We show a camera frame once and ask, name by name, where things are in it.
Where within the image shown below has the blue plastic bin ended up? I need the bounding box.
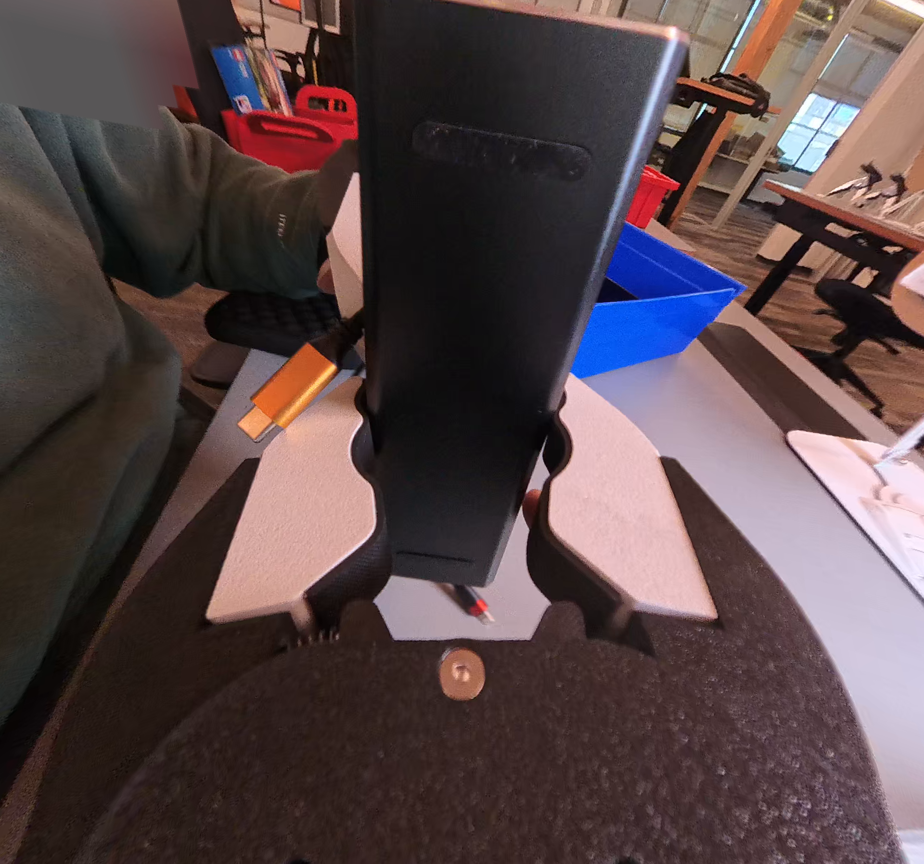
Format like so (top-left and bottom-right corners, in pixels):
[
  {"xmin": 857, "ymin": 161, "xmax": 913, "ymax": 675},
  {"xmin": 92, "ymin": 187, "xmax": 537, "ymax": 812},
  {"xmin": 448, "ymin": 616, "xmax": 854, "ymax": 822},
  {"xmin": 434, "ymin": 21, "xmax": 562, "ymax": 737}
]
[{"xmin": 569, "ymin": 220, "xmax": 748, "ymax": 380}]

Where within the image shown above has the black office chair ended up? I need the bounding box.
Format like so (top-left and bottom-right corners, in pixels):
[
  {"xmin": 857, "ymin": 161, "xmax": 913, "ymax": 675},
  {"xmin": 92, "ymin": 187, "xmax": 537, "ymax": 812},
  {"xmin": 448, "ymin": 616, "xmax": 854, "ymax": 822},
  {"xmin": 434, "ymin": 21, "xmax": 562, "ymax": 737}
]
[
  {"xmin": 796, "ymin": 278, "xmax": 924, "ymax": 419},
  {"xmin": 161, "ymin": 0, "xmax": 241, "ymax": 137}
]

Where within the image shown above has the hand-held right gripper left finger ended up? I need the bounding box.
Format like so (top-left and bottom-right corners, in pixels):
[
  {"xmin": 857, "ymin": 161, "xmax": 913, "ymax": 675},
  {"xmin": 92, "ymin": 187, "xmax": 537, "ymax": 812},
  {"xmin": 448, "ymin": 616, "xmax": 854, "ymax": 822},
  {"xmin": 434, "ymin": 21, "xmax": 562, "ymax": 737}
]
[{"xmin": 205, "ymin": 380, "xmax": 396, "ymax": 646}]

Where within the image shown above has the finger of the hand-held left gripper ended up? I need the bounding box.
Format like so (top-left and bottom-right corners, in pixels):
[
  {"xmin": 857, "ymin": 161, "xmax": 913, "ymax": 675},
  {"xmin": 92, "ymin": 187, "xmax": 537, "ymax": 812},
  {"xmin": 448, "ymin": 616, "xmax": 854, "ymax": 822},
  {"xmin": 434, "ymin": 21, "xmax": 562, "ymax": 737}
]
[{"xmin": 326, "ymin": 173, "xmax": 364, "ymax": 323}]

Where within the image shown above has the white stand base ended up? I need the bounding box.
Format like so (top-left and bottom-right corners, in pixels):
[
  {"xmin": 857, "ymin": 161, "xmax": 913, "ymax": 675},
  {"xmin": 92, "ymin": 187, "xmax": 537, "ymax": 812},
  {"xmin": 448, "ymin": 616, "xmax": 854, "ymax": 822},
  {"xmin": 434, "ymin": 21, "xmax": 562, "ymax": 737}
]
[{"xmin": 785, "ymin": 429, "xmax": 924, "ymax": 599}]

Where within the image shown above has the wooden pillar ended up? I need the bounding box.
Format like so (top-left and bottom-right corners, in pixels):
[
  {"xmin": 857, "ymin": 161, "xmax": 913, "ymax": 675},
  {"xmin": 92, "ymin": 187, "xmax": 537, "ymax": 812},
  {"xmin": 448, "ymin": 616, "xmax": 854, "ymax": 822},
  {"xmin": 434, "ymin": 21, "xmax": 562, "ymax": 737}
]
[{"xmin": 663, "ymin": 0, "xmax": 840, "ymax": 231}]

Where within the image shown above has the orange black USB cable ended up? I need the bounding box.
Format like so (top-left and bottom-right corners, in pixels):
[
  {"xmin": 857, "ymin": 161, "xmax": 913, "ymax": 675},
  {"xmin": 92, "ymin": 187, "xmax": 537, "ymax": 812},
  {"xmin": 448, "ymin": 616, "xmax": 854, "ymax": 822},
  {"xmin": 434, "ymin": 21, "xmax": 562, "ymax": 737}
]
[{"xmin": 237, "ymin": 310, "xmax": 367, "ymax": 444}]

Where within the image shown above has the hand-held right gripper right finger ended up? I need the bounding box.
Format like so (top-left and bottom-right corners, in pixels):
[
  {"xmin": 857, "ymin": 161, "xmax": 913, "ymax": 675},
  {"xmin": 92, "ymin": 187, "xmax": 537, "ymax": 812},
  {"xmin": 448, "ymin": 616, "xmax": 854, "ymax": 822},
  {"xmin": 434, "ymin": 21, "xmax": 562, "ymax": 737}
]
[{"xmin": 526, "ymin": 375, "xmax": 719, "ymax": 657}]

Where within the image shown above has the wooden standing desk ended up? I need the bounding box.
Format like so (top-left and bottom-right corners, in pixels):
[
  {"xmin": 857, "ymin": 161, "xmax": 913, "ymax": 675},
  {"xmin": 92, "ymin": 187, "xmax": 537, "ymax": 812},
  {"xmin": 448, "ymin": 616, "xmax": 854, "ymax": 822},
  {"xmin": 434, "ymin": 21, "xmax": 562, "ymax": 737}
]
[{"xmin": 660, "ymin": 76, "xmax": 782, "ymax": 227}]

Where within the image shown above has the black USB hub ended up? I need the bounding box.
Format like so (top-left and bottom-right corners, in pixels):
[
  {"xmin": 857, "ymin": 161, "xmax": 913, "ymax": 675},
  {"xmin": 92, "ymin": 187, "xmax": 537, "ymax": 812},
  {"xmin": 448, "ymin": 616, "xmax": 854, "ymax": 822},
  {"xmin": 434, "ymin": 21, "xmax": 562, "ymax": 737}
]
[{"xmin": 351, "ymin": 0, "xmax": 692, "ymax": 588}]

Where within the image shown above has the red plastic basket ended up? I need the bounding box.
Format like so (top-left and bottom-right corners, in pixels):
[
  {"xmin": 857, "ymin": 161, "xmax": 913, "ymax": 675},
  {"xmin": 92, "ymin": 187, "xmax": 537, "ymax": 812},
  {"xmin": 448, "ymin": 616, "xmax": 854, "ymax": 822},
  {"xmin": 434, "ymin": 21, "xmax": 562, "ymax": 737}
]
[
  {"xmin": 293, "ymin": 83, "xmax": 359, "ymax": 141},
  {"xmin": 218, "ymin": 108, "xmax": 345, "ymax": 175}
]

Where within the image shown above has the blue printed box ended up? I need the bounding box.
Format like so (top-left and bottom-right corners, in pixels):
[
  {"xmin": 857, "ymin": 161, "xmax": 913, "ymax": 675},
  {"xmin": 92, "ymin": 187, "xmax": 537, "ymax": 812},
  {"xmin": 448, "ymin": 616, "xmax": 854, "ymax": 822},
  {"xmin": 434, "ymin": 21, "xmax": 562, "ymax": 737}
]
[{"xmin": 209, "ymin": 43, "xmax": 295, "ymax": 116}]

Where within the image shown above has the red black USB cable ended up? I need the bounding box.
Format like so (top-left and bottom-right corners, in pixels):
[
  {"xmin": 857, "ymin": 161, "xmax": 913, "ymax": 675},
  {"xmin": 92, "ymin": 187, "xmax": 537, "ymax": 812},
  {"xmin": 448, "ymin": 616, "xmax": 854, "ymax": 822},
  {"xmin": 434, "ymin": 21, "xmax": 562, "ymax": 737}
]
[{"xmin": 439, "ymin": 581, "xmax": 497, "ymax": 624}]

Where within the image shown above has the red plastic bin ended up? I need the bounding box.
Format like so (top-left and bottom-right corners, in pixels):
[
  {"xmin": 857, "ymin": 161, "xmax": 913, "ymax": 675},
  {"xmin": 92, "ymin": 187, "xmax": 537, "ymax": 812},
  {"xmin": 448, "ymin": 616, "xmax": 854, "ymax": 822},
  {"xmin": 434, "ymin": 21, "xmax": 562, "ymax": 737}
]
[{"xmin": 625, "ymin": 164, "xmax": 681, "ymax": 231}]

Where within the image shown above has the black bag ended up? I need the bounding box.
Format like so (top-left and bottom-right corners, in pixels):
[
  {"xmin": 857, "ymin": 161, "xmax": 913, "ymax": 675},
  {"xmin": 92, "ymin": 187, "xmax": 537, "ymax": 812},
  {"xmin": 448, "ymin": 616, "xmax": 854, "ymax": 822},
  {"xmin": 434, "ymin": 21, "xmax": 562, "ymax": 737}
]
[{"xmin": 702, "ymin": 70, "xmax": 773, "ymax": 119}]

